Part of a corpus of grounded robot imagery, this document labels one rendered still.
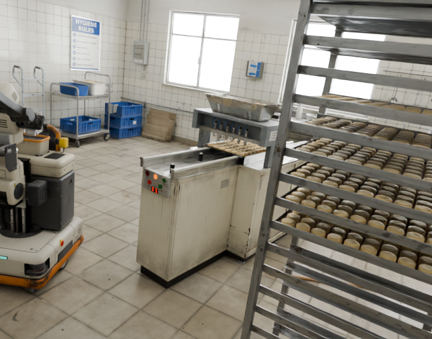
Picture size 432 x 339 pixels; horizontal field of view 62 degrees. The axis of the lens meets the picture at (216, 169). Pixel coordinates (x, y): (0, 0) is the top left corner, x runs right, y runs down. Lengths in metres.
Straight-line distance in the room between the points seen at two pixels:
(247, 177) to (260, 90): 3.55
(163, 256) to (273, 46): 4.37
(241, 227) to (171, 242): 0.70
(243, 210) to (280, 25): 3.89
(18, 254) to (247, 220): 1.61
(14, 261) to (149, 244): 0.84
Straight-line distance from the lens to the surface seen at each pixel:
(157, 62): 7.27
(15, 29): 6.27
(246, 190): 2.85
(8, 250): 2.69
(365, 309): 1.36
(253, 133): 2.84
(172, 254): 2.55
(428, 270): 1.31
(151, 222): 2.59
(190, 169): 2.39
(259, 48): 6.27
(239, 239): 3.01
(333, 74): 1.19
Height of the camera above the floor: 1.58
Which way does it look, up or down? 17 degrees down
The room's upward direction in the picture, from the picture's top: 8 degrees clockwise
